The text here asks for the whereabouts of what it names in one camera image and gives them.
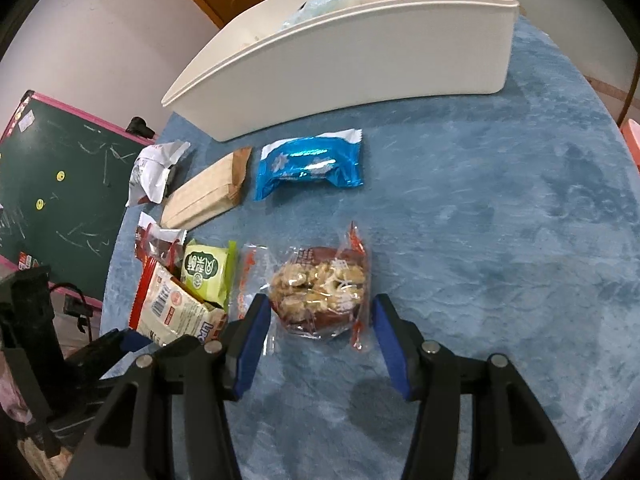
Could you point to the pink plastic stool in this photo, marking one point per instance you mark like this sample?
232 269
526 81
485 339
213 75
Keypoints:
632 142

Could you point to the black chalkboard knob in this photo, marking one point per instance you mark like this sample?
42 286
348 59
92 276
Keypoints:
139 126

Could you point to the green chalkboard pink frame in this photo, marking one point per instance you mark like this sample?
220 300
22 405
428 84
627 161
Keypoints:
60 185

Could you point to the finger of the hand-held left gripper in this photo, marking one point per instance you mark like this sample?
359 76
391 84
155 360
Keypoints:
132 341

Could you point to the white plastic storage box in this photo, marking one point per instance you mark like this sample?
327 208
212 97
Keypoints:
375 60

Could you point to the white red crinkled snack packet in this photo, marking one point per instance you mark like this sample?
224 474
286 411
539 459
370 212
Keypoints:
150 175

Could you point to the small red snack packet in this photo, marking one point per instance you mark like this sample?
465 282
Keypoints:
155 245

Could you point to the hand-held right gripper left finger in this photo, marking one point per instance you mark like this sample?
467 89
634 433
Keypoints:
252 340

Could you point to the beige wafer packet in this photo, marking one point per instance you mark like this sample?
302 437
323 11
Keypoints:
205 195

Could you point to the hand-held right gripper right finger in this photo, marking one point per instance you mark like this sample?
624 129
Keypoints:
392 345

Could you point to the blue plush tablecloth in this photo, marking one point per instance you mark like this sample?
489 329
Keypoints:
475 210

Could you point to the shiny blue snack packet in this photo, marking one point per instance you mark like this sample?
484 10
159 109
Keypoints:
310 165

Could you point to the clear walnut date packet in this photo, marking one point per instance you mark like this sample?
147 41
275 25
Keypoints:
315 285

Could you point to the green snack packet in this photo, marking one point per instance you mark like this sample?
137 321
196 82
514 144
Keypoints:
205 272

